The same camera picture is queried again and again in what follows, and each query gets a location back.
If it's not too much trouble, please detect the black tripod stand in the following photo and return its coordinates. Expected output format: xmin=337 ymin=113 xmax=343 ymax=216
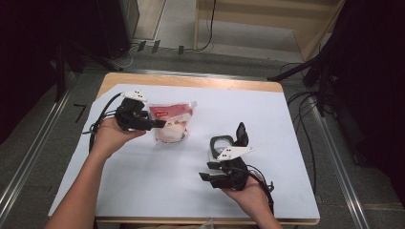
xmin=266 ymin=51 xmax=339 ymax=117

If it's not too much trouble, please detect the black upright stand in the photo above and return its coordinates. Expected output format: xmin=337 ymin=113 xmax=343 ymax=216
xmin=53 ymin=41 xmax=84 ymax=103

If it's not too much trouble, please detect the metal floor rail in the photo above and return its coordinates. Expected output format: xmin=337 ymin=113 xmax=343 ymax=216
xmin=309 ymin=103 xmax=371 ymax=229
xmin=85 ymin=67 xmax=272 ymax=81
xmin=0 ymin=71 xmax=80 ymax=224

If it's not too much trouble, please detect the person's right hand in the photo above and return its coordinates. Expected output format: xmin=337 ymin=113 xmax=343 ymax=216
xmin=222 ymin=176 xmax=272 ymax=218

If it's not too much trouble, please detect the black cabinet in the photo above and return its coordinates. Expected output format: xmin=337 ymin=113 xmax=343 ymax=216
xmin=95 ymin=0 xmax=141 ymax=62

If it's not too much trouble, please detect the black curtain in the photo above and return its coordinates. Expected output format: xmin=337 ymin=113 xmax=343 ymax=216
xmin=0 ymin=0 xmax=100 ymax=145
xmin=317 ymin=0 xmax=405 ymax=206

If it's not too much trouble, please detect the hand-held gripper cable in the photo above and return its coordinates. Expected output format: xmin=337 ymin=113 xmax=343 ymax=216
xmin=81 ymin=92 xmax=124 ymax=152
xmin=245 ymin=163 xmax=277 ymax=218

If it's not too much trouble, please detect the wooden shelf frame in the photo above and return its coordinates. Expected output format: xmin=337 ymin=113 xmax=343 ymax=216
xmin=193 ymin=0 xmax=347 ymax=63

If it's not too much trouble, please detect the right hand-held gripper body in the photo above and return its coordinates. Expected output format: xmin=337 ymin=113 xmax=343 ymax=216
xmin=215 ymin=146 xmax=256 ymax=193

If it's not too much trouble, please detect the black hanging cable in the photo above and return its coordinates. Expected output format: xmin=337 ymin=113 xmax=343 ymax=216
xmin=193 ymin=0 xmax=218 ymax=52

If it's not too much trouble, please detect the black floor cable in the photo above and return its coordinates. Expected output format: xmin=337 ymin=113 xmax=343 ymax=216
xmin=279 ymin=61 xmax=320 ymax=196

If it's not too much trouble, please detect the wooden table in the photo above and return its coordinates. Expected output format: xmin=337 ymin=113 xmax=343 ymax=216
xmin=92 ymin=72 xmax=321 ymax=226

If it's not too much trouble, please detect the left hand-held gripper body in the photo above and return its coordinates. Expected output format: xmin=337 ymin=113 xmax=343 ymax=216
xmin=114 ymin=90 xmax=151 ymax=132

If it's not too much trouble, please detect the white pouch with red label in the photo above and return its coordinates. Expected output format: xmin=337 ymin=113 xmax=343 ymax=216
xmin=148 ymin=100 xmax=199 ymax=146

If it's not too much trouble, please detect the left hand-held gripper cable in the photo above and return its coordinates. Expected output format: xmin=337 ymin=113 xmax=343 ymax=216
xmin=81 ymin=92 xmax=124 ymax=152

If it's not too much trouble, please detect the person's left hand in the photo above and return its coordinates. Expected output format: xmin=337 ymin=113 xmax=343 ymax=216
xmin=90 ymin=116 xmax=147 ymax=160

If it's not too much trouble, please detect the right hand-held gripper cable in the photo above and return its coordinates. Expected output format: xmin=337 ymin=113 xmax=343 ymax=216
xmin=245 ymin=163 xmax=277 ymax=218

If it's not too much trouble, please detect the white floor cable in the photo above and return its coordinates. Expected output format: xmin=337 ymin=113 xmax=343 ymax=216
xmin=110 ymin=43 xmax=136 ymax=70

